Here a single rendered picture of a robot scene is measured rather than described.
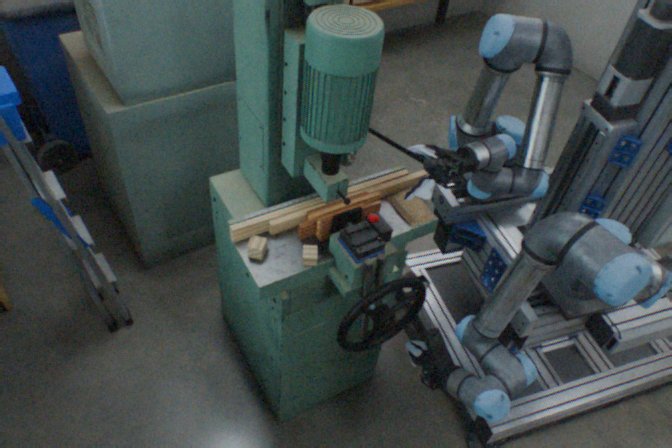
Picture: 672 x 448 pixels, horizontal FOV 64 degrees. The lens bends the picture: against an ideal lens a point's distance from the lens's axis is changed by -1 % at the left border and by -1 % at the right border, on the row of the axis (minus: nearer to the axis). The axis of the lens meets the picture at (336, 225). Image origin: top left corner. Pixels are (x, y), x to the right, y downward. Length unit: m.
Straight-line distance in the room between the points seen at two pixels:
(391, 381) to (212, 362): 0.75
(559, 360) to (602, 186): 0.83
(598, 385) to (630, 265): 1.23
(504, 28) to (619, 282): 0.73
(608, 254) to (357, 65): 0.65
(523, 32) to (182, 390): 1.76
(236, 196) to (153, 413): 0.94
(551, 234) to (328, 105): 0.57
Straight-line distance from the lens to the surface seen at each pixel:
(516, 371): 1.43
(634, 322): 1.91
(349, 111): 1.29
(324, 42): 1.21
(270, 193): 1.72
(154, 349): 2.43
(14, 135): 1.81
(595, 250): 1.20
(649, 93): 1.69
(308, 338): 1.77
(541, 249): 1.26
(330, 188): 1.47
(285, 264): 1.48
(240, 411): 2.25
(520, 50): 1.58
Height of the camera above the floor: 2.04
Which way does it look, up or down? 45 degrees down
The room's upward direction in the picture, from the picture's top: 8 degrees clockwise
